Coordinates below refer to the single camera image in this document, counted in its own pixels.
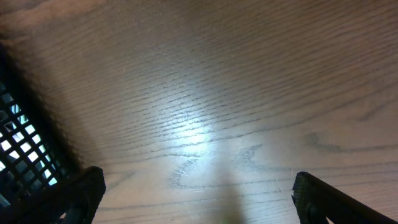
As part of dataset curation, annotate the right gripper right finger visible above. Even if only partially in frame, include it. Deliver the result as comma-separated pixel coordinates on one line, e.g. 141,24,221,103
292,172,397,224

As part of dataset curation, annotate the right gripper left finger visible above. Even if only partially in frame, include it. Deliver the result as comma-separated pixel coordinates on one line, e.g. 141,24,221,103
1,166,106,224

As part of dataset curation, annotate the black perforated plastic tray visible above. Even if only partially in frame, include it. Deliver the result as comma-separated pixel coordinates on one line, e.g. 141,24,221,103
1,46,80,208

